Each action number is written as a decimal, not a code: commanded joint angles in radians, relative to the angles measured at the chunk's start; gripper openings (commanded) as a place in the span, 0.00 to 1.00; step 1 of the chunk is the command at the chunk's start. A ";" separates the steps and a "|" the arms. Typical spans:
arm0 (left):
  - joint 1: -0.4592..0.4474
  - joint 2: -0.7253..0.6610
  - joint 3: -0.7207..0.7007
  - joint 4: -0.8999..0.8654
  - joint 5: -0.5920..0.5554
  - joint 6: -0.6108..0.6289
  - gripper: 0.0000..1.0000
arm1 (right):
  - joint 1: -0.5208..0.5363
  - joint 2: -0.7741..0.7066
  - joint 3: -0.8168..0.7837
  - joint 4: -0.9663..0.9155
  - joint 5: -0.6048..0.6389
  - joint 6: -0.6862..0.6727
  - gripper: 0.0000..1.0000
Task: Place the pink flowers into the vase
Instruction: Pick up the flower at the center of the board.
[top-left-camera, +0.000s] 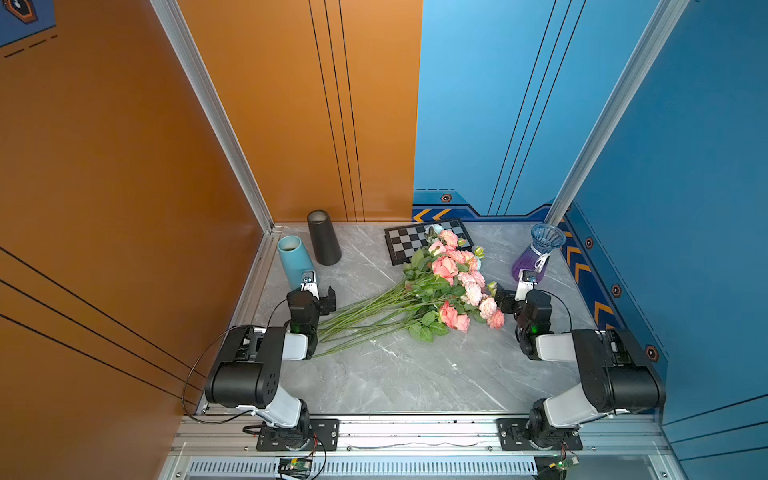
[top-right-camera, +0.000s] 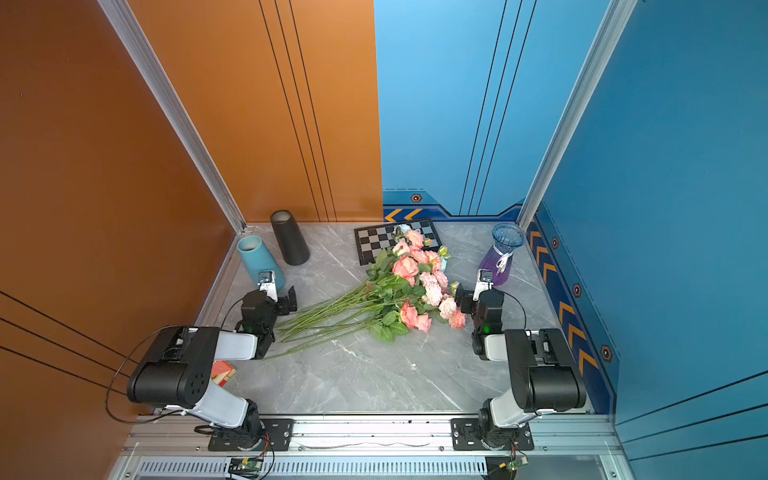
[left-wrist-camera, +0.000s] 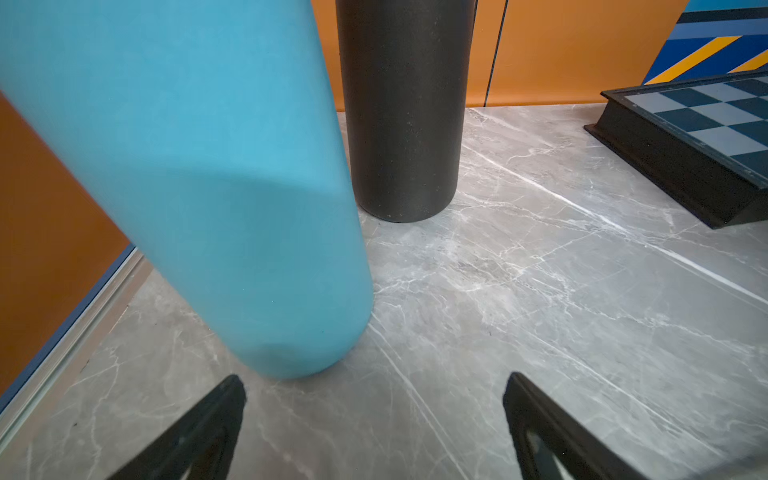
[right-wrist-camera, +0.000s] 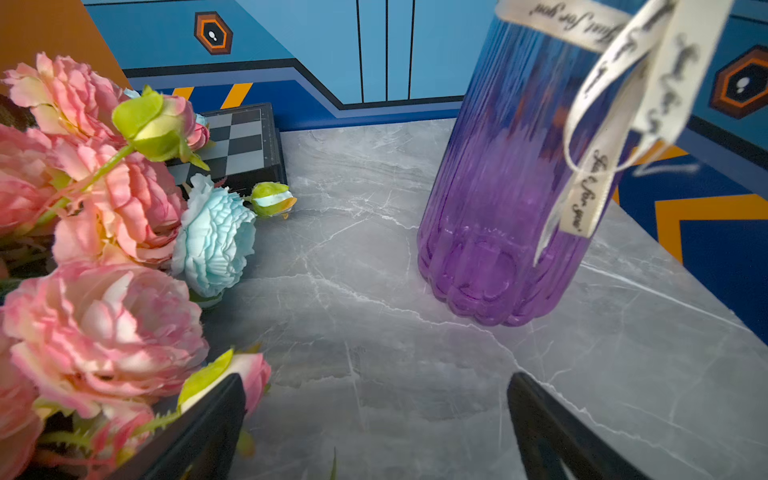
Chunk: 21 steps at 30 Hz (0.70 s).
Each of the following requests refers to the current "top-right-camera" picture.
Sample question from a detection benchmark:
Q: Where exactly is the bunch of pink flowers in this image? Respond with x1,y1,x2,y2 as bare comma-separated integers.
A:
275,227,467,358

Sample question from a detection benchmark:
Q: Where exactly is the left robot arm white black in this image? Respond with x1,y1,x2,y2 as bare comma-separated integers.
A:
127,287,298,452

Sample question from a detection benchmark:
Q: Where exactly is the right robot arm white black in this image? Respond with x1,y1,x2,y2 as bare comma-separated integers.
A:
454,286,587,451

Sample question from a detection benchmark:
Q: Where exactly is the blue purple glass vase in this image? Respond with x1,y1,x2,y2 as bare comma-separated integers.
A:
479,223,525,285

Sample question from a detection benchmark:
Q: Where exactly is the teal ceramic vase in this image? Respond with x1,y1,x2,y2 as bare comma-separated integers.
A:
237,235,286,290

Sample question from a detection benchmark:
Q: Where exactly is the black cylindrical vase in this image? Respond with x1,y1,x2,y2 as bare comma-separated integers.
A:
270,210,310,266

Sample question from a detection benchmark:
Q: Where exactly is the red box left side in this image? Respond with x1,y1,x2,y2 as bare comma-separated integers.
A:
211,360,236,386

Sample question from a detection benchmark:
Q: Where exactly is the black white chessboard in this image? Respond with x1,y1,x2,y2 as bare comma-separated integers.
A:
353,219,442,266

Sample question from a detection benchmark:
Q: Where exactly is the right green circuit board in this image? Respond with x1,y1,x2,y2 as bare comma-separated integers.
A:
498,454,529,476

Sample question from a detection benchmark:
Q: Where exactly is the green circuit board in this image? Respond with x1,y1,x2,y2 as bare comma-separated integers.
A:
498,454,529,476
226,457,264,479

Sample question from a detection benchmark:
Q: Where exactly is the left green circuit board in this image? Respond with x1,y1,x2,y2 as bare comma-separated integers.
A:
226,457,264,479

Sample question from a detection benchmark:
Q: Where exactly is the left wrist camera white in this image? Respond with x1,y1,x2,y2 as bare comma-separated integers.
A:
257,270,278,302

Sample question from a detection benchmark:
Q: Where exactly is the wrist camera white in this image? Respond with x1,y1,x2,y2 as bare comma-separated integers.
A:
257,270,278,302
473,269,493,302

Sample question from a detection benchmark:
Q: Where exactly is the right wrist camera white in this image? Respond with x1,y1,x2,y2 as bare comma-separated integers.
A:
473,269,493,302

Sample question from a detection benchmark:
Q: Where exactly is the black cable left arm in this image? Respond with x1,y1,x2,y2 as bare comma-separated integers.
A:
104,325,199,426

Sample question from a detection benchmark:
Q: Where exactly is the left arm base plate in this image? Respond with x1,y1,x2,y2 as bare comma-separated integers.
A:
208,418,295,452

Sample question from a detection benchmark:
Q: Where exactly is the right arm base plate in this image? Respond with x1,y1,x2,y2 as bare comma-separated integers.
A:
450,417,535,452

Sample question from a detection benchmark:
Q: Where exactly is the aluminium front rail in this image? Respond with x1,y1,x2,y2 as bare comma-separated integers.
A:
119,412,623,457

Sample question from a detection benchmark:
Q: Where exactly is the left aluminium corner post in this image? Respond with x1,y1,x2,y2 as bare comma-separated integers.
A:
98,0,247,234

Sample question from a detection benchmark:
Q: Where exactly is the aluminium corner post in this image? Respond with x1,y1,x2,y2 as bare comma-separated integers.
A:
98,0,247,234
516,0,638,231

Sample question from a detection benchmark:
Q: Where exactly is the right aluminium corner post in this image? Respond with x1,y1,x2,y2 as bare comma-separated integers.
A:
516,0,638,231

